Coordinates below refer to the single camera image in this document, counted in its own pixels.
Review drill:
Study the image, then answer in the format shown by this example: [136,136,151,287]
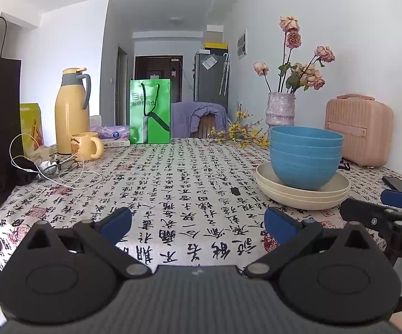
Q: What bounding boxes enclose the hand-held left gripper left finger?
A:
[21,207,153,279]

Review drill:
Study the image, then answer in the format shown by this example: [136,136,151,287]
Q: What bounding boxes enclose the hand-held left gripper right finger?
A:
[243,207,379,281]

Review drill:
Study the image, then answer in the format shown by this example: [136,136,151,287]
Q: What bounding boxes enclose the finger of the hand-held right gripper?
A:
[339,198,398,232]
[380,189,402,211]

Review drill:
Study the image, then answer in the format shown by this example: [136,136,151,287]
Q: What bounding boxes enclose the cream plate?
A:
[255,162,351,197]
[257,184,350,211]
[255,177,351,204]

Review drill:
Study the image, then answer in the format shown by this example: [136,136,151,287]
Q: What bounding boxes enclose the blue bowl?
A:
[270,139,343,159]
[270,126,344,148]
[270,147,342,191]

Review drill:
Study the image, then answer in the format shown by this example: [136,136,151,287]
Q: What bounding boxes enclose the black phone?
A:
[382,176,402,193]

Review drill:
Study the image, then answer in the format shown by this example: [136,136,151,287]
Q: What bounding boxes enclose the pink hard case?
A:
[325,94,394,168]

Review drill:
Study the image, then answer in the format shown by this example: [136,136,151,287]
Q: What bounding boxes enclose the yellow mug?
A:
[70,132,104,161]

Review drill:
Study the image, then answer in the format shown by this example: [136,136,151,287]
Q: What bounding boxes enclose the metal eyeglasses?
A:
[37,158,81,179]

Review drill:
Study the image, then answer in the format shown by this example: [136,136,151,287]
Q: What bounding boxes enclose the purple tissue pack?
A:
[98,124,131,140]

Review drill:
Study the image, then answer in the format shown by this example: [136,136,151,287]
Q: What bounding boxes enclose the yellow flower branches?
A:
[209,106,270,148]

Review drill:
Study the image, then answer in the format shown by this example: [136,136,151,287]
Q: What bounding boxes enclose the crumpled plastic wrapper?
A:
[30,145,53,164]

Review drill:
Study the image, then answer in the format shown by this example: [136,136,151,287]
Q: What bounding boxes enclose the yellow thermos jug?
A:
[55,67,92,155]

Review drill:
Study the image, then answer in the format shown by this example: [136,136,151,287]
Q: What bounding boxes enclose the pale textured vase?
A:
[265,92,296,136]

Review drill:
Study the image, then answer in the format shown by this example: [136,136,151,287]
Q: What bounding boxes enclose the wooden chair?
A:
[190,113,220,139]

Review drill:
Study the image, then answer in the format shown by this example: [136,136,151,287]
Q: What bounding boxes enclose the purple jacket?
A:
[170,101,228,139]

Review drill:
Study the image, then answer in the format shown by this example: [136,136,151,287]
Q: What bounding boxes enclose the green paper bag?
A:
[129,78,171,144]

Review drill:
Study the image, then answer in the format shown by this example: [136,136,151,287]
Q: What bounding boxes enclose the grey interior door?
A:
[116,46,128,126]

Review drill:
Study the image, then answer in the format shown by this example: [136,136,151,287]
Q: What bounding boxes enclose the dark brown door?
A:
[134,56,183,103]

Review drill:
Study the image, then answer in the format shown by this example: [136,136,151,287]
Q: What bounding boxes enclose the grey refrigerator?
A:
[194,52,229,112]

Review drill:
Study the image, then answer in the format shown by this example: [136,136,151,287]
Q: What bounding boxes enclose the white folded umbrella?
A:
[219,53,230,96]

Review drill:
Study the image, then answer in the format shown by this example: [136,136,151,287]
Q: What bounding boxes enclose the dried pink roses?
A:
[253,16,336,94]

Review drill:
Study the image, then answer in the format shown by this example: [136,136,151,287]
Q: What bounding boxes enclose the white cable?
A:
[9,133,103,190]

